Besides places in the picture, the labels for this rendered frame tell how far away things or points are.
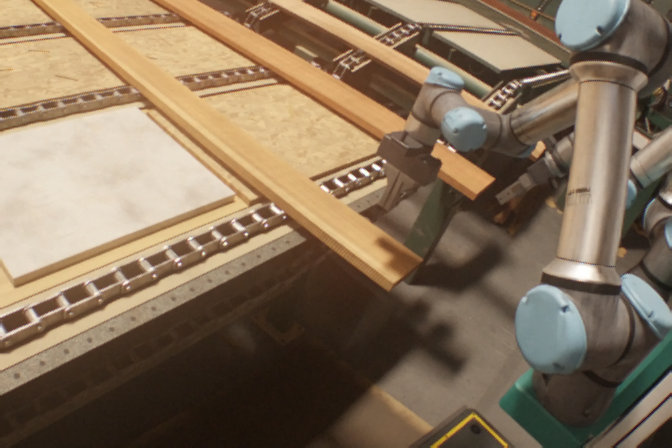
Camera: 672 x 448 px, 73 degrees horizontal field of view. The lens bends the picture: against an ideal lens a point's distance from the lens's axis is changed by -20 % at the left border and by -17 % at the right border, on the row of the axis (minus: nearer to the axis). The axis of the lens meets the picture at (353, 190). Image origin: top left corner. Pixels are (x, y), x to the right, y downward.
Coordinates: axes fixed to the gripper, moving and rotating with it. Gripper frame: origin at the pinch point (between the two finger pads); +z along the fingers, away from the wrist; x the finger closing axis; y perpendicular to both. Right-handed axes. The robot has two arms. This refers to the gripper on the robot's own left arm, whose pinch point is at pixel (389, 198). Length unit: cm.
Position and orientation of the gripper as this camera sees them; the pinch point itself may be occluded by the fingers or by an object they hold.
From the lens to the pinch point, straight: 120.2
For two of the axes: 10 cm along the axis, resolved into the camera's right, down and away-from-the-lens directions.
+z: -3.6, 8.0, 4.9
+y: 5.4, -2.5, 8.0
